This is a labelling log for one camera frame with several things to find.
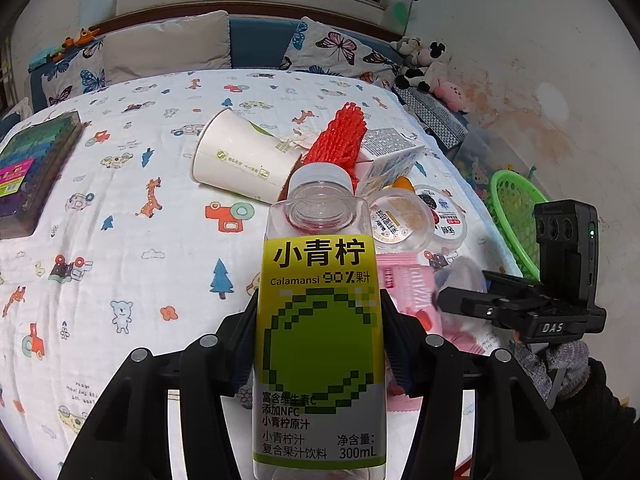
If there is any black white checked cloth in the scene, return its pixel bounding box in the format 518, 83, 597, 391
395, 85, 468, 151

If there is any white printed blanket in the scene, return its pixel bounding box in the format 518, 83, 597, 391
0, 67, 516, 480

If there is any person's right forearm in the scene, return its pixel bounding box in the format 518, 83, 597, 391
545, 357, 640, 480

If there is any clear plastic wrapper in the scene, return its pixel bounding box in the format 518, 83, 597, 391
432, 255, 488, 333

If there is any large butterfly print pillow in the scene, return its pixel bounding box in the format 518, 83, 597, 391
282, 16, 401, 91

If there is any pink plush toy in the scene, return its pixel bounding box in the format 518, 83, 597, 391
432, 80, 471, 113

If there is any teal toy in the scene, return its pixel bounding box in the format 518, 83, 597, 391
27, 45, 68, 68

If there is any clear pudding cup white lid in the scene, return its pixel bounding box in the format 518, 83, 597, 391
415, 186, 468, 256

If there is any clear juice bottle green label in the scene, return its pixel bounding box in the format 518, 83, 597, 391
251, 162, 390, 480

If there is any small butterfly print pillow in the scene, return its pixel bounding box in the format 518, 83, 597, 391
40, 37, 108, 108

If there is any person's right hand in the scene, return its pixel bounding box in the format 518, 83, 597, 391
516, 340, 591, 411

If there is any grey white plush toy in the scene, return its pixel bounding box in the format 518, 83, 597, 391
392, 35, 426, 61

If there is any green plastic basket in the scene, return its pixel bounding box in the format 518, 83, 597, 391
489, 169, 548, 281

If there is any blue bed headboard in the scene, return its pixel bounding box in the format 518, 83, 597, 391
27, 15, 411, 111

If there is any pink snack wrapper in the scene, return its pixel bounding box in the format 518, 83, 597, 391
375, 252, 503, 413

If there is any black and white cow plush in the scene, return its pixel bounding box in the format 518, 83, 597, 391
400, 40, 450, 93

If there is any small patterned drink carton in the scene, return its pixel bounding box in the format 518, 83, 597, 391
357, 126, 426, 193

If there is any red foam fruit net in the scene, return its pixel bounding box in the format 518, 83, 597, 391
299, 101, 368, 196

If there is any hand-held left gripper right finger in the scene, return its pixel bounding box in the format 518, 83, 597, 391
380, 289, 583, 480

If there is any clear pudding cup beige lid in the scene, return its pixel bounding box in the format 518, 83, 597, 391
367, 187, 436, 253

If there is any colourful plastic box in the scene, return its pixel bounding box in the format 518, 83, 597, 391
0, 112, 83, 241

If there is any clear storage bin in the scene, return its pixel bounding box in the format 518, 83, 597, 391
452, 127, 521, 201

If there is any orange toy figure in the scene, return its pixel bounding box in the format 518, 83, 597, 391
62, 27, 101, 48

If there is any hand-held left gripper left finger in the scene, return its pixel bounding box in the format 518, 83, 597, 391
57, 294, 261, 480

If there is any white paper cup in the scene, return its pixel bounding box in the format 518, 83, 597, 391
190, 108, 301, 204

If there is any beige pillow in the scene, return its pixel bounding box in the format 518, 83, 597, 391
102, 10, 233, 86

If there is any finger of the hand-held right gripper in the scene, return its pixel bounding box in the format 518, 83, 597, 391
437, 286, 538, 328
481, 270, 548, 295

